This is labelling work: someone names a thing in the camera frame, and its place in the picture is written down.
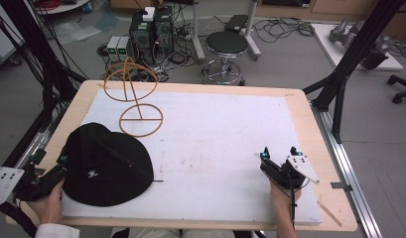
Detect black computer tower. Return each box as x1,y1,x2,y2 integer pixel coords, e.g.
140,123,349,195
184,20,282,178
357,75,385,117
128,11,156,66
153,5,176,56

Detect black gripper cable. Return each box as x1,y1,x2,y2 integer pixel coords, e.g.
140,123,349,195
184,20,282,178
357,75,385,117
287,174,300,230

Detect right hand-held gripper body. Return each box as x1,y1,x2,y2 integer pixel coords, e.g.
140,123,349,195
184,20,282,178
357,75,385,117
259,155,321,191

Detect round white table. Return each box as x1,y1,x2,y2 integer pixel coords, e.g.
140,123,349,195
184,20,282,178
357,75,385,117
33,0,93,16

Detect aluminium rail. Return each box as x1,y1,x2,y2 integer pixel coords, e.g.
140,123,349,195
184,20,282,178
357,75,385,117
310,100,384,238

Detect black office chair base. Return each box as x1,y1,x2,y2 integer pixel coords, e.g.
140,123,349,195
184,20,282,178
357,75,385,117
386,73,406,105

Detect black bucket hat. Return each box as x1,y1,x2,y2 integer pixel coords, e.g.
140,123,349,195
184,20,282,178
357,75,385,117
61,121,166,208

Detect person's right hand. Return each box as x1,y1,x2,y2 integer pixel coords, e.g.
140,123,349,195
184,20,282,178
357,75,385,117
269,179,303,214

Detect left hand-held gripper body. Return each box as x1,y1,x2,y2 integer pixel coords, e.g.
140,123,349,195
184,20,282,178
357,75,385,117
0,158,67,205

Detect person's left hand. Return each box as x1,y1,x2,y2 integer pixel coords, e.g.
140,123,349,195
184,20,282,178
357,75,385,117
26,178,65,226

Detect black round stool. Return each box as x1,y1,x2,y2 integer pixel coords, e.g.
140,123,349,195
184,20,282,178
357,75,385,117
201,31,250,86

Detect white foam mat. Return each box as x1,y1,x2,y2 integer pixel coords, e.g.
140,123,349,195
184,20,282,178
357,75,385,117
61,88,324,226

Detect white metal stand legs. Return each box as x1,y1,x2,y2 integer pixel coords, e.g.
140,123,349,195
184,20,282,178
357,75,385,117
190,0,263,64

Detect wooden hat stand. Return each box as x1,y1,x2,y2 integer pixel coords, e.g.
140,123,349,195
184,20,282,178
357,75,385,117
102,56,165,139

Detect tangle of black cables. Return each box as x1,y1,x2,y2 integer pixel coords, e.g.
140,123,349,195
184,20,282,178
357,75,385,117
252,15,316,45

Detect grey power supply unit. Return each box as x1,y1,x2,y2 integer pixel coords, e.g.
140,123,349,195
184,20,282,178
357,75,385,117
106,36,121,64
117,36,133,62

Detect thin wooden stick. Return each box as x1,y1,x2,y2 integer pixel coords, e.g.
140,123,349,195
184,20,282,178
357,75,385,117
316,200,343,228

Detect small metal bracket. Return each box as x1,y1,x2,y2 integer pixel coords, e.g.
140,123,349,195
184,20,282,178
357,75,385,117
330,181,353,193

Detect black metal frame strut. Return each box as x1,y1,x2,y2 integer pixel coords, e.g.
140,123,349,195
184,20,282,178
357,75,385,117
302,0,406,145
0,0,89,173

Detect flat black box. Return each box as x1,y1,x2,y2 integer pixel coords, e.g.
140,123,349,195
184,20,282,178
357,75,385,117
223,14,250,35

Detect small white box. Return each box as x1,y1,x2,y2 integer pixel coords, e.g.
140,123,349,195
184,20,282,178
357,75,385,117
142,6,156,23

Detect white cabinet on castors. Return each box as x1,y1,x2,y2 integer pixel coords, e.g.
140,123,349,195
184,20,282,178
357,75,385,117
0,0,26,66

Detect white platform board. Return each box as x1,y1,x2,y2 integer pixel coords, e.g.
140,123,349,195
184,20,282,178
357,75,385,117
311,22,405,72

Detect black sleeved cable bundle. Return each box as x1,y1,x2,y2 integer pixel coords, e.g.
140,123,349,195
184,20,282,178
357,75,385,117
0,189,39,238

